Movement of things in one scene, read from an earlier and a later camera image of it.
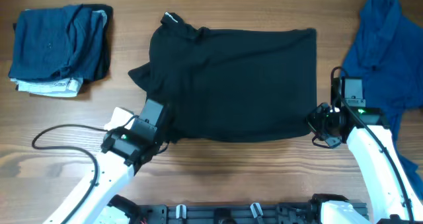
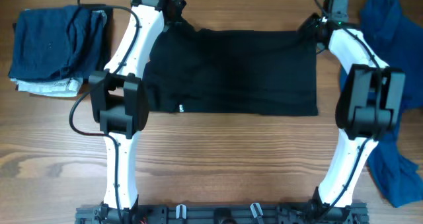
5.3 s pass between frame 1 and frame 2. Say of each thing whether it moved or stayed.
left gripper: moved
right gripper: moved
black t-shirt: moved
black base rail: stayed
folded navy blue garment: stayed
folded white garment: stayed
